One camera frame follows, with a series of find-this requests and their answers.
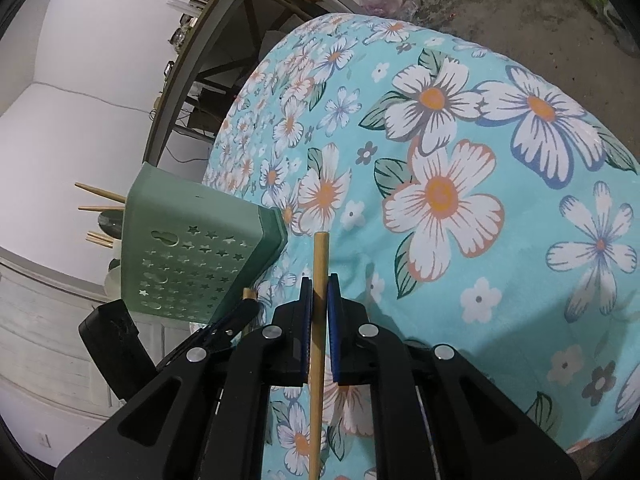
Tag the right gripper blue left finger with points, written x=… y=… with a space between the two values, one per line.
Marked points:
x=302 y=329

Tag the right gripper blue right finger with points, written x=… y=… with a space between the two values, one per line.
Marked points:
x=334 y=308

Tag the wooden chopstick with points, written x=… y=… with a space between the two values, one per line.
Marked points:
x=101 y=192
x=101 y=208
x=102 y=240
x=251 y=310
x=320 y=275

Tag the metal spoon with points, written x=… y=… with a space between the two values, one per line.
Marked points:
x=110 y=222

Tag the green plastic utensil holder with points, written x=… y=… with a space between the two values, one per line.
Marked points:
x=188 y=251

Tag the white panel door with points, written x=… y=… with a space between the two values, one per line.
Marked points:
x=41 y=350

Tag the floral blue tablecloth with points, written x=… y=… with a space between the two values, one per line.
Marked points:
x=468 y=202

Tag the grey metal desk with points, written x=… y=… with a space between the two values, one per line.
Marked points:
x=189 y=66

